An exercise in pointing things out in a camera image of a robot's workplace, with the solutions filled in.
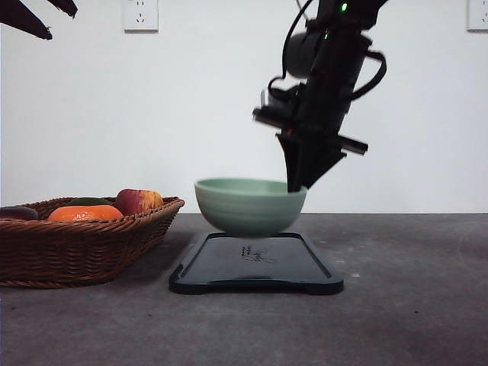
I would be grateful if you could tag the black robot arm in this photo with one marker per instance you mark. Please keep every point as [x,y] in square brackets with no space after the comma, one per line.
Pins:
[326,59]

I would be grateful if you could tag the white wall socket left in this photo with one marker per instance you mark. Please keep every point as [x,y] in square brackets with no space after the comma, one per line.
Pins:
[141,17]

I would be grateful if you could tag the red yellow apple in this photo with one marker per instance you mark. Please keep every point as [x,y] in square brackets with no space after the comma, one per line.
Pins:
[133,201]

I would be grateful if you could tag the brown wicker basket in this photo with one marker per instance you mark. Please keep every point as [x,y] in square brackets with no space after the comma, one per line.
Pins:
[73,242]

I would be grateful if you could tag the white wall socket right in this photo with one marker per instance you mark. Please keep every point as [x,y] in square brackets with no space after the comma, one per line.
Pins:
[477,16]

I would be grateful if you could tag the dark rectangular tray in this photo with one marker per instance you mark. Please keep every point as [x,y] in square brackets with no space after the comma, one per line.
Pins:
[225,263]

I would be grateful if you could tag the green fruit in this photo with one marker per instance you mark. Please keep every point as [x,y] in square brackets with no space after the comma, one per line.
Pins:
[90,201]

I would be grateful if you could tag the white wall socket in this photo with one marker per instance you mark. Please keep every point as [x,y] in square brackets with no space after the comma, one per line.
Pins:
[477,16]
[141,17]

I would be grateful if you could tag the dark purple fruit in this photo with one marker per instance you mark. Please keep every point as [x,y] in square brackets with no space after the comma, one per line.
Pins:
[19,212]

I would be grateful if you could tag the green ceramic bowl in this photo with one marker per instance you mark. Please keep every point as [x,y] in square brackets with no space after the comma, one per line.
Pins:
[249,206]

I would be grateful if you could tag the orange fruit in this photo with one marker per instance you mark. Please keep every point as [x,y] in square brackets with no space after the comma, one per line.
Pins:
[85,213]

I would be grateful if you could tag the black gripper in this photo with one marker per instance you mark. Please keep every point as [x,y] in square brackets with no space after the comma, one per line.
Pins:
[311,148]

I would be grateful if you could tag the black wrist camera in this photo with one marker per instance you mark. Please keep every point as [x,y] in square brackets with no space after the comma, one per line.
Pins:
[294,104]

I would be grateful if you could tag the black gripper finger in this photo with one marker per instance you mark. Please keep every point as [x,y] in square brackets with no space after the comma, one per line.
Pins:
[67,6]
[16,13]

